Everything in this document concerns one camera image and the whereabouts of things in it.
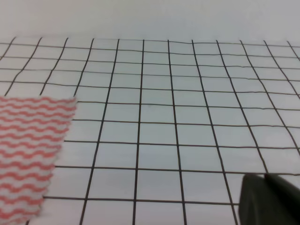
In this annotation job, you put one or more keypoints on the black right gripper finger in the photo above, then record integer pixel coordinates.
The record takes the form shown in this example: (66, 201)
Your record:
(268, 200)

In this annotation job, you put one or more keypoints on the pink wavy striped towel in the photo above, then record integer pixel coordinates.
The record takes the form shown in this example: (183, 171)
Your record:
(32, 130)

